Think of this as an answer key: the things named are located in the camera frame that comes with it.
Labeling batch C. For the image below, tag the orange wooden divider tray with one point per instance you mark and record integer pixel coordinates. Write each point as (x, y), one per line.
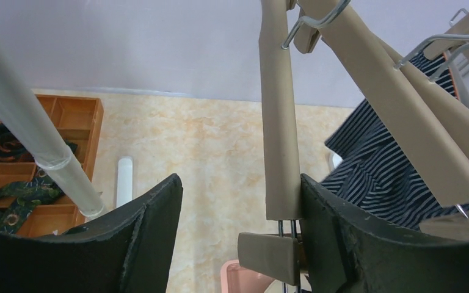
(78, 120)

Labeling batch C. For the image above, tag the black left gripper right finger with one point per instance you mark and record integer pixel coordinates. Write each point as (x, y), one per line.
(350, 250)

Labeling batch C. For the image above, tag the white metal clothes rack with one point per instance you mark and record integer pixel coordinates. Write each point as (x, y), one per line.
(25, 117)

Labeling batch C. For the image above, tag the beige clip hanger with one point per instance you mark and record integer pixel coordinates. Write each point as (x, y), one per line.
(349, 38)
(431, 127)
(455, 40)
(277, 255)

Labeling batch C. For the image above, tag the pink plastic basket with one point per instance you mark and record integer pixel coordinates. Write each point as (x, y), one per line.
(234, 278)

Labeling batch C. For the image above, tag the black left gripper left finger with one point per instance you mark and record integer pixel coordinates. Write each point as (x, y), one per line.
(129, 249)

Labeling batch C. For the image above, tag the green patterned tie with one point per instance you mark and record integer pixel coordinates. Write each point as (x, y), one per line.
(27, 195)

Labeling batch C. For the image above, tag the dark striped underwear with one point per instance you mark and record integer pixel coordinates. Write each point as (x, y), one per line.
(375, 174)

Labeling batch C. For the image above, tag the black rolled cloth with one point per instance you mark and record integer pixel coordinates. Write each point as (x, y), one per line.
(11, 149)

